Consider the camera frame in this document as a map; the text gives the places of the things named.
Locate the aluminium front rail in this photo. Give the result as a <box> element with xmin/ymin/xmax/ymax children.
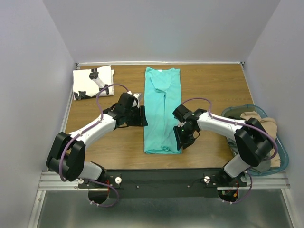
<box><xmin>38</xmin><ymin>170</ymin><xmax>291</xmax><ymax>192</ymax></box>

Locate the aluminium rail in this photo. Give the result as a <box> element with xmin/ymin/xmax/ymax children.
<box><xmin>76</xmin><ymin>61</ymin><xmax>245</xmax><ymax>67</ymax></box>
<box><xmin>38</xmin><ymin>170</ymin><xmax>291</xmax><ymax>192</ymax></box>
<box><xmin>52</xmin><ymin>91</ymin><xmax>74</xmax><ymax>163</ymax></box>

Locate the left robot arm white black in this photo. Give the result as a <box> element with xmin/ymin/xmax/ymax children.
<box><xmin>46</xmin><ymin>92</ymin><xmax>148</xmax><ymax>188</ymax></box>

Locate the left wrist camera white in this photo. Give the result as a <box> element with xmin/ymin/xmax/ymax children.
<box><xmin>127</xmin><ymin>91</ymin><xmax>143</xmax><ymax>107</ymax></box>

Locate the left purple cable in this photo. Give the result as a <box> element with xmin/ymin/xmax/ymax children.
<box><xmin>58</xmin><ymin>84</ymin><xmax>121</xmax><ymax>208</ymax></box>

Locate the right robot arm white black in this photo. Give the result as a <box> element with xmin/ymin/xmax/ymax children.
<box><xmin>172</xmin><ymin>105</ymin><xmax>277</xmax><ymax>187</ymax></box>

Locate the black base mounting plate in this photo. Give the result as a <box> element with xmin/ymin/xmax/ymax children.
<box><xmin>75</xmin><ymin>168</ymin><xmax>247</xmax><ymax>200</ymax></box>

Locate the beige t shirt in basket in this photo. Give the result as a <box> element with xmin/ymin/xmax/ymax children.
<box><xmin>240</xmin><ymin>111</ymin><xmax>281</xmax><ymax>168</ymax></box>

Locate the aluminium left side rail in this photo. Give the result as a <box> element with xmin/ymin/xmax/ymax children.
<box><xmin>52</xmin><ymin>91</ymin><xmax>74</xmax><ymax>163</ymax></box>

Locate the teal plastic laundry basket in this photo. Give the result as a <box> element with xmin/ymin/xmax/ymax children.
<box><xmin>221</xmin><ymin>104</ymin><xmax>289</xmax><ymax>176</ymax></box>

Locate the aluminium back rail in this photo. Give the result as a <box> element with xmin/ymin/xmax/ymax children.
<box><xmin>76</xmin><ymin>61</ymin><xmax>245</xmax><ymax>67</ymax></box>

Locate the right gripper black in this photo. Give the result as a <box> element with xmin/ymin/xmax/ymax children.
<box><xmin>172</xmin><ymin>124</ymin><xmax>195</xmax><ymax>150</ymax></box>

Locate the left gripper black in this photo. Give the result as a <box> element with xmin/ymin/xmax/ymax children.
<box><xmin>125</xmin><ymin>105</ymin><xmax>149</xmax><ymax>127</ymax></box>

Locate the teal t shirt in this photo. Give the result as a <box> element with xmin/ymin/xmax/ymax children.
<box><xmin>144</xmin><ymin>67</ymin><xmax>182</xmax><ymax>154</ymax></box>

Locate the grey t shirt in basket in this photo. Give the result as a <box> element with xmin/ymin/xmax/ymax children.
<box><xmin>227</xmin><ymin>138</ymin><xmax>271</xmax><ymax>176</ymax></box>

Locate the folded white printed t shirt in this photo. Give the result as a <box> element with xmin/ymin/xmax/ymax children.
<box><xmin>73</xmin><ymin>65</ymin><xmax>114</xmax><ymax>100</ymax></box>

